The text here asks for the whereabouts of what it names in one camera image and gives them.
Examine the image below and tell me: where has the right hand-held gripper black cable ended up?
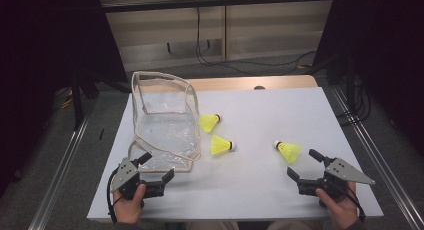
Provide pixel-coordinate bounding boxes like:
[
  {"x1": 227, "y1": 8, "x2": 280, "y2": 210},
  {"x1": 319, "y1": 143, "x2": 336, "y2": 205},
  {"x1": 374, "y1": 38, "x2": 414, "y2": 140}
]
[{"x1": 333, "y1": 179, "x2": 367, "y2": 223}]

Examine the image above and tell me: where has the yellow floor cable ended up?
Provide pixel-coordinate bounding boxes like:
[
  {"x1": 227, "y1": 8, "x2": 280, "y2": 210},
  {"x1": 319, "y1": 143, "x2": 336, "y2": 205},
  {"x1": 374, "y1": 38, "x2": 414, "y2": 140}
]
[{"x1": 59, "y1": 92, "x2": 75, "y2": 110}]

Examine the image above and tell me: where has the metal floor rail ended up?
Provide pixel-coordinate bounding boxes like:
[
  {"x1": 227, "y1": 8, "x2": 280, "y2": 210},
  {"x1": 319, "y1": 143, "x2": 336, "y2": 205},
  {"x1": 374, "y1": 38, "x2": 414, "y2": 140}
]
[
  {"x1": 331, "y1": 86, "x2": 424, "y2": 230},
  {"x1": 28, "y1": 113, "x2": 92, "y2": 230}
]

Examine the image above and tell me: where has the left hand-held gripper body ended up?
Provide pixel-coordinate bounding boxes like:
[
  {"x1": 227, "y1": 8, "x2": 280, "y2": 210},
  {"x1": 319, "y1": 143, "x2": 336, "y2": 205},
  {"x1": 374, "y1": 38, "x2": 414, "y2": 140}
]
[{"x1": 109, "y1": 157, "x2": 167, "y2": 201}]

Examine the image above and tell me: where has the bundle of black cables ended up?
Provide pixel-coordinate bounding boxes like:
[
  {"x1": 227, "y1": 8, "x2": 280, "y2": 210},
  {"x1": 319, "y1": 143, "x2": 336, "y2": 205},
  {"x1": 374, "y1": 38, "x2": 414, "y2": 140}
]
[{"x1": 335, "y1": 75, "x2": 373, "y2": 126}]

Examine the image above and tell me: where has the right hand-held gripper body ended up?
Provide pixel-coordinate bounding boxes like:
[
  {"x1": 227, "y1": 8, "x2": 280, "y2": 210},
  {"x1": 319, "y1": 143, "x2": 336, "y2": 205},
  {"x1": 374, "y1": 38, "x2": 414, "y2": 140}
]
[{"x1": 297, "y1": 157, "x2": 376, "y2": 200}]

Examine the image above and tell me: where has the hand-held gripper black cable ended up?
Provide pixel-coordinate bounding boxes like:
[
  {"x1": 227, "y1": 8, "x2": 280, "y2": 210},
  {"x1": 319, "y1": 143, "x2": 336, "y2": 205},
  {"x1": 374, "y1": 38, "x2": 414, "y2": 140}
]
[
  {"x1": 333, "y1": 179, "x2": 367, "y2": 223},
  {"x1": 105, "y1": 168, "x2": 121, "y2": 224}
]

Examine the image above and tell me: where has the black horizontal bar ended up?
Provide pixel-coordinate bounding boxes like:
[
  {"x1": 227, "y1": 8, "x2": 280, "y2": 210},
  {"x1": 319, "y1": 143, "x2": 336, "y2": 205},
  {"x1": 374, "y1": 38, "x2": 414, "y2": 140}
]
[{"x1": 101, "y1": 0, "x2": 336, "y2": 14}]

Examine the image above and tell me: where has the left hand-held gripper black cable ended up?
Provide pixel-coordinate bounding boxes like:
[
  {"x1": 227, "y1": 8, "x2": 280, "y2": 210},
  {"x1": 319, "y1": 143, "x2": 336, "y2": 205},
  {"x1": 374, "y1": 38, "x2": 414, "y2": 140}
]
[{"x1": 105, "y1": 168, "x2": 121, "y2": 224}]

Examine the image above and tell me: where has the yellow shuttlecock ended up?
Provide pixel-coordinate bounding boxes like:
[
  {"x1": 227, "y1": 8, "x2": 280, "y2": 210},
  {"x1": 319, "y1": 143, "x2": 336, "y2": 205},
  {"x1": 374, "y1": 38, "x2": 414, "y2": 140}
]
[
  {"x1": 210, "y1": 134, "x2": 236, "y2": 156},
  {"x1": 198, "y1": 113, "x2": 222, "y2": 134},
  {"x1": 273, "y1": 139, "x2": 302, "y2": 165}
]

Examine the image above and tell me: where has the clear plastic bag beige trim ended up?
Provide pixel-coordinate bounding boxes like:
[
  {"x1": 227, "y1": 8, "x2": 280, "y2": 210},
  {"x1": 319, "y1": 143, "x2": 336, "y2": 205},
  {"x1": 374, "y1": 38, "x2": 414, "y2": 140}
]
[{"x1": 126, "y1": 70, "x2": 202, "y2": 174}]

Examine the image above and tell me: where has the long black floor cable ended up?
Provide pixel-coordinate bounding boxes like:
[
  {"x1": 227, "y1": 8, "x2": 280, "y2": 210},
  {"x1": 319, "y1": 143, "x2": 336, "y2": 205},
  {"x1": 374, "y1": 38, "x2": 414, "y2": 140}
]
[{"x1": 195, "y1": 5, "x2": 318, "y2": 76}]

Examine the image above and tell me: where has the black metal stand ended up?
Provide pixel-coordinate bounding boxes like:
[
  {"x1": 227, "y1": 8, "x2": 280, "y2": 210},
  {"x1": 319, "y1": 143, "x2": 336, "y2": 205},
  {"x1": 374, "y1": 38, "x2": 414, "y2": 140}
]
[{"x1": 71, "y1": 69, "x2": 101, "y2": 132}]

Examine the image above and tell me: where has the person's left hand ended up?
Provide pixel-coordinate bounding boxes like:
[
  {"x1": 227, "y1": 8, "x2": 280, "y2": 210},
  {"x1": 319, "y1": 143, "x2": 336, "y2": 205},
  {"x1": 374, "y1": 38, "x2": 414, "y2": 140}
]
[{"x1": 112, "y1": 183, "x2": 147, "y2": 225}]

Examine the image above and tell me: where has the person's right hand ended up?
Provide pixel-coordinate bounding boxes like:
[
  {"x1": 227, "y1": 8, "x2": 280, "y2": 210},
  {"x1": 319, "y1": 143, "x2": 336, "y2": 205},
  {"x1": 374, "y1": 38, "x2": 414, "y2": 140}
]
[{"x1": 315, "y1": 182, "x2": 360, "y2": 230}]

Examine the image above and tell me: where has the black curtain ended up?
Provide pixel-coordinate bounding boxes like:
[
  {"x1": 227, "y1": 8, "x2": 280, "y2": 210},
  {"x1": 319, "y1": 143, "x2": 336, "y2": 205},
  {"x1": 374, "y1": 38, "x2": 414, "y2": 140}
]
[
  {"x1": 0, "y1": 0, "x2": 130, "y2": 198},
  {"x1": 313, "y1": 0, "x2": 424, "y2": 158}
]

